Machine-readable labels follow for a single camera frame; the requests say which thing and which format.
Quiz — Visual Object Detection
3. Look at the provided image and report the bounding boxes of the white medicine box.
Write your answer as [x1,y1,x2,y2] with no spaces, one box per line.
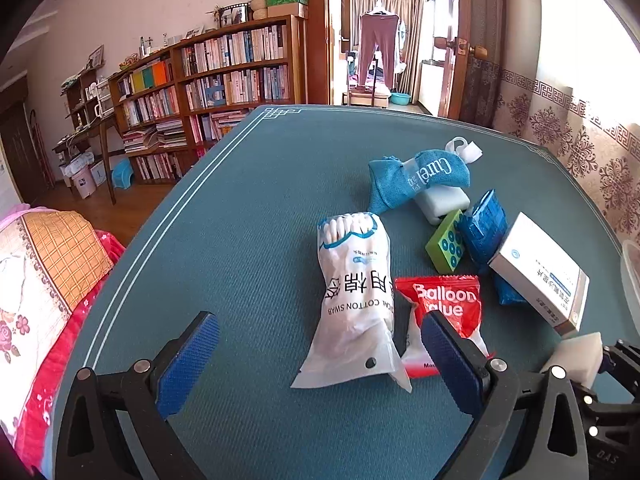
[487,211,591,337]

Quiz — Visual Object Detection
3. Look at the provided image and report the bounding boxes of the white sponge with black stripe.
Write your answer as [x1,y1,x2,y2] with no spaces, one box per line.
[412,185,472,226]
[540,332,606,390]

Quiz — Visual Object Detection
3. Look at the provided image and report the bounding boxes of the clear plastic container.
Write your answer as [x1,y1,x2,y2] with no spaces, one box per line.
[620,240,640,311]

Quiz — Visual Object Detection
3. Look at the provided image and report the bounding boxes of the light blue tissue packet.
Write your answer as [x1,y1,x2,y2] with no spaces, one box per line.
[492,274,528,307]

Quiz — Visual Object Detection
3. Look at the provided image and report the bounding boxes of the white curtain with maroon pattern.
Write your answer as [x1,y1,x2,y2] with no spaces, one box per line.
[492,67,640,246]

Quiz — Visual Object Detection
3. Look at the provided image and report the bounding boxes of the wooden door frame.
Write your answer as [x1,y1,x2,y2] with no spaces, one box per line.
[305,0,341,106]

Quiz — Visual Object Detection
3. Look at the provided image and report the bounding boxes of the wooden door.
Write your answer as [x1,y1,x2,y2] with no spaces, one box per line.
[447,0,506,121]

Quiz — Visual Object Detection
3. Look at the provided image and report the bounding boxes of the hanging mauve pants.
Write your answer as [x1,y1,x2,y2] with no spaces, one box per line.
[354,12,401,91]

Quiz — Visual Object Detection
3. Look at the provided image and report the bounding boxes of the small wooden shelf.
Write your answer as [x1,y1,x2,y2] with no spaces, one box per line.
[62,67,118,131]

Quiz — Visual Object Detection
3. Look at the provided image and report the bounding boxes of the blue towel with label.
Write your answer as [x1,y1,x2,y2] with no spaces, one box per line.
[367,136,483,216]

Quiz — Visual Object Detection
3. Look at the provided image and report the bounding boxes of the wooden side desk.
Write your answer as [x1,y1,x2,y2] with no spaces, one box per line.
[52,115,121,206]

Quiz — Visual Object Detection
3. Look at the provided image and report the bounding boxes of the wooden bookshelf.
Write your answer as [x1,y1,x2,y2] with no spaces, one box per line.
[107,15,307,186]

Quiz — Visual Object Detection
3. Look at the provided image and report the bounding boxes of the blue plastic stool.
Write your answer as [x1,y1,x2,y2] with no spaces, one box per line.
[111,158,135,190]

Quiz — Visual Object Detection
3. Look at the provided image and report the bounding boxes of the red glue packet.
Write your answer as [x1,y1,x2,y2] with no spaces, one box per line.
[394,275,490,380]

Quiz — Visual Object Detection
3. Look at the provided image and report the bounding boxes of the white trash bin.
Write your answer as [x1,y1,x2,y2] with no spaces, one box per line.
[70,162,97,200]

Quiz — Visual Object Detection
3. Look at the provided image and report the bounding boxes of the teal table mat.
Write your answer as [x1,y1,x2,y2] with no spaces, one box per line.
[52,105,640,480]

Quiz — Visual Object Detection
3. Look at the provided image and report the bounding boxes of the green block with blue circles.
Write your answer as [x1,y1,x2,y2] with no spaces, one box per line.
[425,208,466,275]

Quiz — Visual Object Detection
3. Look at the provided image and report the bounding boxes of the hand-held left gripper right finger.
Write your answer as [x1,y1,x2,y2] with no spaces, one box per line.
[420,310,591,480]

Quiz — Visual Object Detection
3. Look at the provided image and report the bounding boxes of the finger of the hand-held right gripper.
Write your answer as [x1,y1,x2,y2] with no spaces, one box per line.
[601,339,640,391]
[572,380,640,443]

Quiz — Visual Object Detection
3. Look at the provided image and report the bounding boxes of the picture frame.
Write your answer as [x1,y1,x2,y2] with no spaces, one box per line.
[220,6,249,28]

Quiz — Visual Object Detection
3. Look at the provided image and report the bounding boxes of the white cotton swab bag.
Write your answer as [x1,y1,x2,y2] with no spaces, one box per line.
[291,211,413,393]

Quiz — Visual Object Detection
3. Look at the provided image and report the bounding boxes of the patterned pink orange blanket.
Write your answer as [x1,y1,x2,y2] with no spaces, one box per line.
[0,205,126,471]

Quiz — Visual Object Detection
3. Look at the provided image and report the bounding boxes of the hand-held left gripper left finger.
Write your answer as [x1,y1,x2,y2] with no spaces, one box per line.
[55,311,221,480]

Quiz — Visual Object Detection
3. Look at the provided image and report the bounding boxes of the rows of books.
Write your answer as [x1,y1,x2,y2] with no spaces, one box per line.
[120,25,291,181]

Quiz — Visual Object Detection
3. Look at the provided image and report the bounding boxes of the dark blue wrapped packet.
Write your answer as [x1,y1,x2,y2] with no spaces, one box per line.
[457,189,510,277]

